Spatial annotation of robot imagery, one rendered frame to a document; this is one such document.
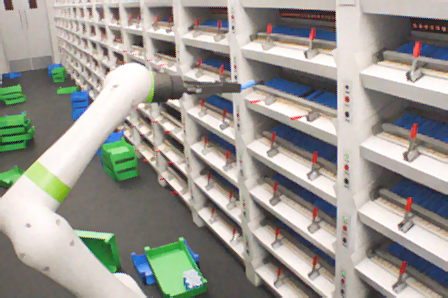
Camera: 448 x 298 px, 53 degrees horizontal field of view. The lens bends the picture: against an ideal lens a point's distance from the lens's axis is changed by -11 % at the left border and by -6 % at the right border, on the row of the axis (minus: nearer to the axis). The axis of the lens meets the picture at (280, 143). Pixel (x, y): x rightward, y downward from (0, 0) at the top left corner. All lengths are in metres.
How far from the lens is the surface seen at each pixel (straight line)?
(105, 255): 2.55
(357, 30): 1.24
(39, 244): 1.04
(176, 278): 2.30
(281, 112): 1.63
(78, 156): 1.19
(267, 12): 1.89
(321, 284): 1.74
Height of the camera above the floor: 1.33
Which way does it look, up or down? 19 degrees down
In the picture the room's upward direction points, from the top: 2 degrees counter-clockwise
